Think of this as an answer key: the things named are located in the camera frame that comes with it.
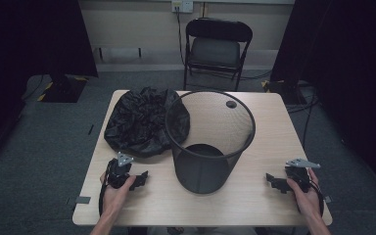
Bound dark curtain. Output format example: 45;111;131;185
0;0;99;171
269;0;376;198

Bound person's right hand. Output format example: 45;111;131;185
286;167;323;220

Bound person's lap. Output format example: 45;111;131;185
126;226;262;235

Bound white wall outlet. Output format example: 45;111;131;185
170;0;195;14

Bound black folding chair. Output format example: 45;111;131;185
182;17;255;93

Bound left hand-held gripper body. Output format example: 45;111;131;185
106;151;135;190

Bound black floor cables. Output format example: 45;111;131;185
285;92;321;150

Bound black garbage bag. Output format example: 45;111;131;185
103;86;191;159

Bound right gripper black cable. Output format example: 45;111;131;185
308;180;326;217

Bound black stand base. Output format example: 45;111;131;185
36;73;89;104
260;79;308;106

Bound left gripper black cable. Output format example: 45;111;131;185
98;161;114;217

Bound black mesh trash bin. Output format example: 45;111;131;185
164;90;257;195

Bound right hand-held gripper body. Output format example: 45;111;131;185
284;158;321;194

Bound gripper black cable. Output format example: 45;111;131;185
308;180;326;217
98;161;114;217

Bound person's left hand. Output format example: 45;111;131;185
99;170;137;217

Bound black wall outlet cable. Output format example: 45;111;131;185
174;7;188;68

